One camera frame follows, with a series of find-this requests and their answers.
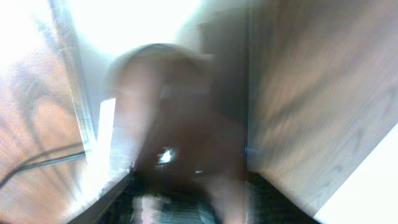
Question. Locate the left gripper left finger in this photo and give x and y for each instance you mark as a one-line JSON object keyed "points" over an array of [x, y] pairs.
{"points": [[114, 207]]}

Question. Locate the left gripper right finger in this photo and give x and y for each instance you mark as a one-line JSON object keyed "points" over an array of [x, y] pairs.
{"points": [[266, 205]]}

